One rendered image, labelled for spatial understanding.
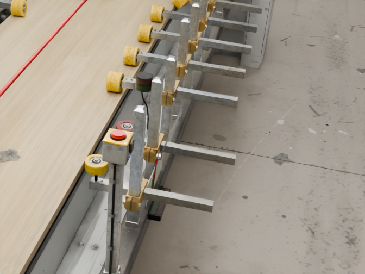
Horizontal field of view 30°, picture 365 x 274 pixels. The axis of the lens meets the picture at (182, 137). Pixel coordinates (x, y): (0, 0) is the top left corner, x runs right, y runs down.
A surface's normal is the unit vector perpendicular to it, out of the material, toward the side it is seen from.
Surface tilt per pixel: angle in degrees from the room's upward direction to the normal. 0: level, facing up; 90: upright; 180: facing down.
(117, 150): 90
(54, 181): 0
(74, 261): 0
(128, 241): 0
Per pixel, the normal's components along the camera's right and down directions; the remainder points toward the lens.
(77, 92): 0.09, -0.84
